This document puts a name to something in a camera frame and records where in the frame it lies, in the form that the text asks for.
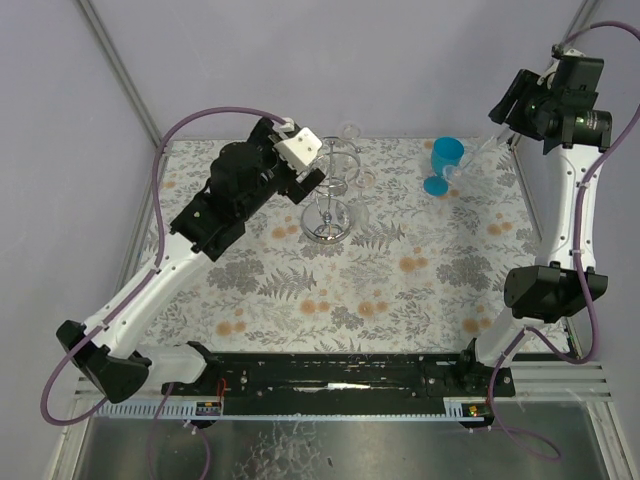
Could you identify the chrome wine glass rack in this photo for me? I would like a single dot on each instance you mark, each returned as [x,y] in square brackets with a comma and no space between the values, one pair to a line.
[328,219]

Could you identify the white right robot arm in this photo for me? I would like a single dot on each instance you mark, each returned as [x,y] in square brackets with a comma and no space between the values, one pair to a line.
[563,279]

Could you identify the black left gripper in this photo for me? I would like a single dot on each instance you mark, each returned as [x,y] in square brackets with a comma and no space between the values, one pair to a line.
[292,176]

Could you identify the aluminium frame post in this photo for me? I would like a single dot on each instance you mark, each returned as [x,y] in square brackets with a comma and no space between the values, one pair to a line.
[109,51]
[619,85]

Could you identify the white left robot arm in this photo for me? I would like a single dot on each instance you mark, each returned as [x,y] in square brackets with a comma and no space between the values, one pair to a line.
[244,176]

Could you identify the clear wine glass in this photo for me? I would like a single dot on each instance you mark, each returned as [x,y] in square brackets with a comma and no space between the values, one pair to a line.
[350,131]
[363,181]

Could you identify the aluminium frame post left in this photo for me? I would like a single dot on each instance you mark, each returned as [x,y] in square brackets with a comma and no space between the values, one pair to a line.
[109,51]

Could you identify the blue plastic wine glass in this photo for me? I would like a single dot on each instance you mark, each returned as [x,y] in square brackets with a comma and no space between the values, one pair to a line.
[446,156]

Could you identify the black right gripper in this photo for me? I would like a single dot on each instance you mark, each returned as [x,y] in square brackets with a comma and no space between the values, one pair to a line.
[513,103]

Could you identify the clear champagne flute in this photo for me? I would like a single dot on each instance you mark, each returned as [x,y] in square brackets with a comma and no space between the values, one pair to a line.
[475,154]

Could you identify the aluminium frame post right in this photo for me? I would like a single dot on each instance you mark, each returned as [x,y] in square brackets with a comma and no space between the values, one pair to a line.
[619,85]

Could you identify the floral tablecloth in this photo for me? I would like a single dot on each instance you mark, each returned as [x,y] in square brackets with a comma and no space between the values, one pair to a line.
[425,275]

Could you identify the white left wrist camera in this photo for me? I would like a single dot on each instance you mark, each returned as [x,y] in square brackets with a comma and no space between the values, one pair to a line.
[297,146]

